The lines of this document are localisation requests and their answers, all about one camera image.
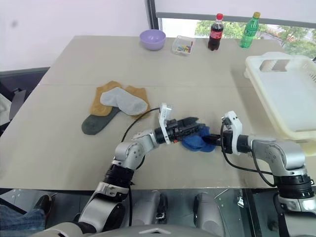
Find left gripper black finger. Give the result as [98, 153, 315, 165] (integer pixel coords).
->
[184, 117, 200, 127]
[184, 124, 202, 138]

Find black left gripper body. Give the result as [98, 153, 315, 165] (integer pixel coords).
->
[167, 118, 188, 144]

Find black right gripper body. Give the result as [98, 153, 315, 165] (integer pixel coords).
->
[221, 130, 234, 154]

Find white plastic tray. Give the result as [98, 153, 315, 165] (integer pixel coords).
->
[245, 52, 316, 142]

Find clear plastic small box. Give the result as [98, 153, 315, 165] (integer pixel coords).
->
[171, 35, 197, 57]

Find mustard yellow ankle sock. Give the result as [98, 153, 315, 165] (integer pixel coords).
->
[89, 80, 124, 117]
[124, 85, 149, 105]

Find light grey ankle sock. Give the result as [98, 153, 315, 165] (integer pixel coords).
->
[99, 88, 149, 116]

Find grey rounded robot leg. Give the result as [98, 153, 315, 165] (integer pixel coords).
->
[194, 192, 227, 237]

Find colourful small clips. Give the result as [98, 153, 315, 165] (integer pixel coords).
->
[175, 42, 194, 54]

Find cream plastic base tray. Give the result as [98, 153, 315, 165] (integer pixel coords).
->
[243, 69, 316, 158]

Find dark green ankle sock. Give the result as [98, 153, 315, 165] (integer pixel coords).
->
[81, 107, 122, 135]

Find cola bottle red cap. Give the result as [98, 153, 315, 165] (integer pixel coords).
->
[207, 13, 225, 52]

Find purple plastic bowl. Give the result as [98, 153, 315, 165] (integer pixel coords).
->
[139, 29, 166, 51]

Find grey robot torso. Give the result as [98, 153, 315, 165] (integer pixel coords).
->
[32, 221, 223, 237]

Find green bottle yellow cap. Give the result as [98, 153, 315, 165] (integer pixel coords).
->
[239, 11, 261, 49]

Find black shoe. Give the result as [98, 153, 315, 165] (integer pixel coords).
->
[34, 194, 56, 223]

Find dark grey chair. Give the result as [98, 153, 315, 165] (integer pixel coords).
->
[0, 67, 51, 134]

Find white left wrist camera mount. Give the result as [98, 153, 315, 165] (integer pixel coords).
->
[158, 103, 174, 145]

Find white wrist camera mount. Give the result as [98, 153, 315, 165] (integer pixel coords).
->
[221, 111, 243, 156]
[158, 103, 174, 145]

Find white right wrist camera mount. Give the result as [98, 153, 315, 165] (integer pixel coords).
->
[221, 111, 243, 156]

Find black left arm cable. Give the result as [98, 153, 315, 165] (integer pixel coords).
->
[120, 107, 161, 228]

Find dark window frame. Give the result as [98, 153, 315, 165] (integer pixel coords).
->
[147, 0, 316, 38]

